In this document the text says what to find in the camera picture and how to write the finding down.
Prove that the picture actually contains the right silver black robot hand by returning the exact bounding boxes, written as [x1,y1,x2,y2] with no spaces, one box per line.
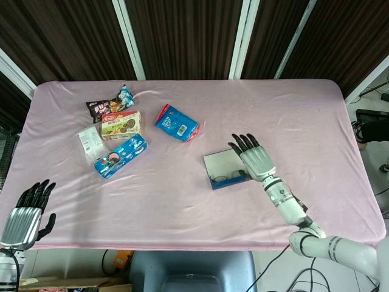
[227,133,278,183]

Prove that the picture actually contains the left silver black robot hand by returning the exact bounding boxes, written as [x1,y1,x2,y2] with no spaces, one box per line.
[0,179,57,251]

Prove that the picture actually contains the blue glasses case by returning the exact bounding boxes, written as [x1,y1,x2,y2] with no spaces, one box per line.
[202,148,252,192]

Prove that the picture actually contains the eyeglasses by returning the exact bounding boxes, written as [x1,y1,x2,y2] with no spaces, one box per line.
[212,170,244,182]

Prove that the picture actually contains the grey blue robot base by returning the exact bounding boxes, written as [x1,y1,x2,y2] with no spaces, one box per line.
[129,251,258,292]

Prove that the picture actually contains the blue red cookie bag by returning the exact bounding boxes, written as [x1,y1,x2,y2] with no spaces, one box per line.
[154,103,201,143]

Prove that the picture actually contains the pink tablecloth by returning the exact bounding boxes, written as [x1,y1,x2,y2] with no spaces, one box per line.
[0,79,384,252]

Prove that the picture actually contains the orange device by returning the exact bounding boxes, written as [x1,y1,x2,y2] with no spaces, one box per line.
[112,249,134,271]

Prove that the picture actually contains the white tissue packet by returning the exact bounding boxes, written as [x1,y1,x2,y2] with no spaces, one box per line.
[77,126,108,167]

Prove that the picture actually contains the blue Oreo cookie box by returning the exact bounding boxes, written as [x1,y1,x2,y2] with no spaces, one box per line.
[93,133,150,181]

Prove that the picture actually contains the green cream cookie box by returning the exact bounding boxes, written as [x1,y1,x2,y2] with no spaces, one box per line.
[101,110,143,141]

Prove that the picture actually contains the dark brown snack packet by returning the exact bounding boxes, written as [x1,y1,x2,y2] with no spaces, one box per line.
[86,97,122,123]

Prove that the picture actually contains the light blue snack packet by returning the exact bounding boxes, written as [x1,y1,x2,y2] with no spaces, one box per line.
[117,84,135,108]

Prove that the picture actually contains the black floor cable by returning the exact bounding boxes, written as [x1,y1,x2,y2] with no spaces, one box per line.
[258,246,377,292]

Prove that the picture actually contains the white frame post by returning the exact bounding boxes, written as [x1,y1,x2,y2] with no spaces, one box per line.
[111,0,146,82]
[228,0,261,80]
[0,48,37,100]
[275,0,317,79]
[345,53,389,104]

